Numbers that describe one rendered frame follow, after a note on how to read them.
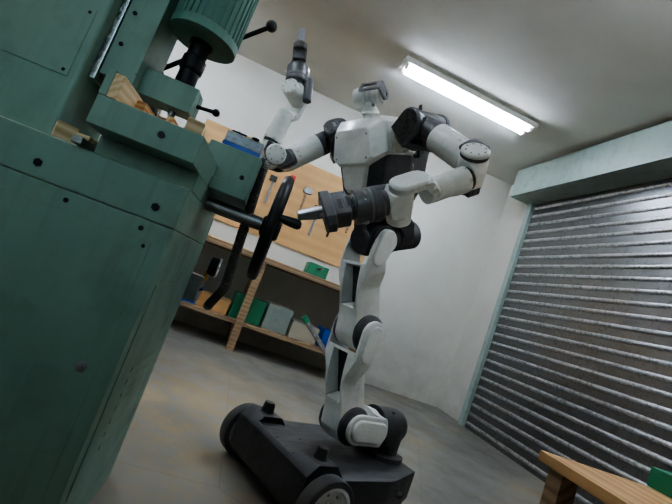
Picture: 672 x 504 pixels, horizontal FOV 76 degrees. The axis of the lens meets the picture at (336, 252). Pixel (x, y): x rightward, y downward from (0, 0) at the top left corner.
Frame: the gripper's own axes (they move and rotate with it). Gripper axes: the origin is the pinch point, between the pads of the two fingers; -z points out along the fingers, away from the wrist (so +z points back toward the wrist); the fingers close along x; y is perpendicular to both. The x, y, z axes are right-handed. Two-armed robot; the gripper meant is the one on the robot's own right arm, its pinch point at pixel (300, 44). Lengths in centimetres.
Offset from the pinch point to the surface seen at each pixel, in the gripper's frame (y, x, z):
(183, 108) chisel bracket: 26, 48, 63
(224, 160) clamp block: 14, 47, 75
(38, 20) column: 57, 59, 53
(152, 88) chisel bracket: 34, 49, 59
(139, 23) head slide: 38, 55, 46
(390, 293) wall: -121, -304, 47
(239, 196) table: 10, 48, 84
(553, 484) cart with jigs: -69, 49, 144
